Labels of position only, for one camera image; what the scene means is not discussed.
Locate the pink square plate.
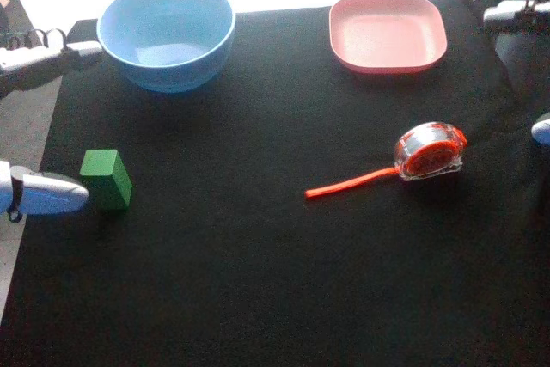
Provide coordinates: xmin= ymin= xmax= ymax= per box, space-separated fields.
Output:
xmin=328 ymin=0 xmax=449 ymax=76

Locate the light blue bowl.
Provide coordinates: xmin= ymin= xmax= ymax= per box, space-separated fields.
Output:
xmin=96 ymin=0 xmax=237 ymax=94

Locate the black table cloth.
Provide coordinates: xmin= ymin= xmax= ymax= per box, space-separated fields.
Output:
xmin=0 ymin=0 xmax=550 ymax=367

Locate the black coiled cable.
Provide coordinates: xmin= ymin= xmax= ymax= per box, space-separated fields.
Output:
xmin=6 ymin=28 xmax=69 ymax=52

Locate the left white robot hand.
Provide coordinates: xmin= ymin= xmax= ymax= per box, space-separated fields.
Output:
xmin=0 ymin=40 xmax=105 ymax=224

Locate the green cube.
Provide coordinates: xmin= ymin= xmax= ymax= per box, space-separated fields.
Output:
xmin=79 ymin=149 xmax=133 ymax=213

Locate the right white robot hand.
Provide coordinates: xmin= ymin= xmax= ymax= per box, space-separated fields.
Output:
xmin=483 ymin=0 xmax=550 ymax=148

